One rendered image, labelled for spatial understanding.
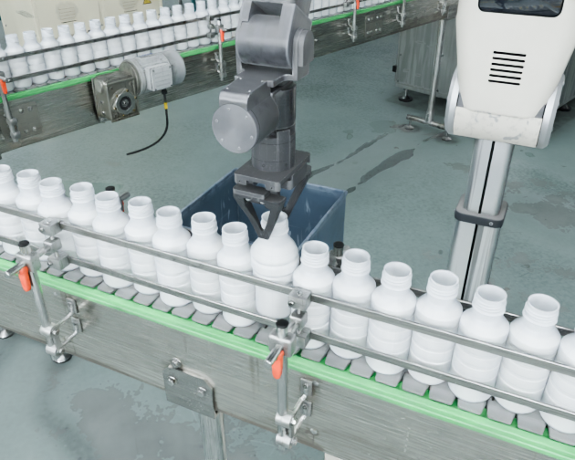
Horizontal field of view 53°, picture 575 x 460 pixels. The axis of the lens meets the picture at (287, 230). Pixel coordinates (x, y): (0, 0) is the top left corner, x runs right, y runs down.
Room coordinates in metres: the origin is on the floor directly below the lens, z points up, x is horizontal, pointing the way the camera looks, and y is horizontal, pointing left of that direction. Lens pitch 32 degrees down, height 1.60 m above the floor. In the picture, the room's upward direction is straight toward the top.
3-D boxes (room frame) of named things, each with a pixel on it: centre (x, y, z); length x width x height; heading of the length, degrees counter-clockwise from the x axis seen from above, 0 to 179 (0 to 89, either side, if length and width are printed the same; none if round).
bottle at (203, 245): (0.74, 0.12, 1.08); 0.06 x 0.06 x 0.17
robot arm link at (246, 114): (0.65, 0.03, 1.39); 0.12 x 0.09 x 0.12; 155
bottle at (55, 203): (0.86, 0.40, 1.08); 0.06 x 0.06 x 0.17
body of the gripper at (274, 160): (0.69, 0.02, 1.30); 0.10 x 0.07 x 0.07; 155
